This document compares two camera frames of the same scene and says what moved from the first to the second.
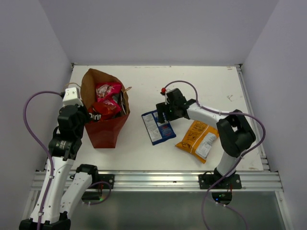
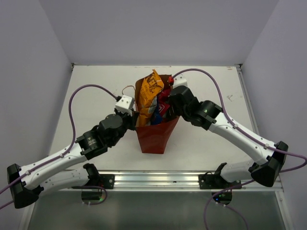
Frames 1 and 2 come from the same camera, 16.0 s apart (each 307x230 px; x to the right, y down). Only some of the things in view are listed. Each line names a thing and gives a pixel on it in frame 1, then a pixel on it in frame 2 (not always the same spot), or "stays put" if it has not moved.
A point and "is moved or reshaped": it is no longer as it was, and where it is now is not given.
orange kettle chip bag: [199, 140] to [149, 88]
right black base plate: [233, 182] stays put
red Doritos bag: [98, 111] is moved or reshaped
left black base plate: [109, 178] stays put
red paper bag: [106, 98] to [153, 138]
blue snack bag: [158, 132] is moved or reshaped
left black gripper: [82, 109] to [133, 119]
